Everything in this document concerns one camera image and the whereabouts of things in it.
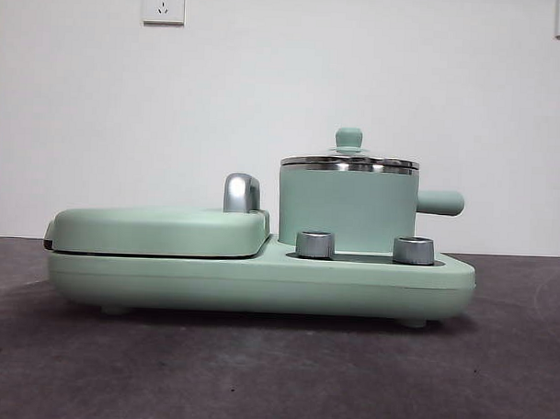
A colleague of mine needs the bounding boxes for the glass lid with green knob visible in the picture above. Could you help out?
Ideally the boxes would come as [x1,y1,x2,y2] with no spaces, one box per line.
[280,123,422,170]

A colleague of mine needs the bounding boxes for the silver control knob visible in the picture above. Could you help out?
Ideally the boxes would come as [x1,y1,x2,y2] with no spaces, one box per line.
[294,229,337,259]
[392,234,436,266]

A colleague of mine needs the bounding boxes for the mint green breakfast machine base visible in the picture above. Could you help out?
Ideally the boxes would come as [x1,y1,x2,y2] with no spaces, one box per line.
[43,225,477,330]

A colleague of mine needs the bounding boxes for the mint green griddle cover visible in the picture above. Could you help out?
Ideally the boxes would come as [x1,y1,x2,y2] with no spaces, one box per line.
[42,199,272,263]

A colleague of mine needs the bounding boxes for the chrome griddle handle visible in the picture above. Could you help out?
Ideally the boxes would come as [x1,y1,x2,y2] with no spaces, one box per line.
[222,171,264,214]

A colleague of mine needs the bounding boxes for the mint green pot with handle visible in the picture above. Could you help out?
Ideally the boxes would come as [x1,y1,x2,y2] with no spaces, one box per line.
[276,161,467,259]

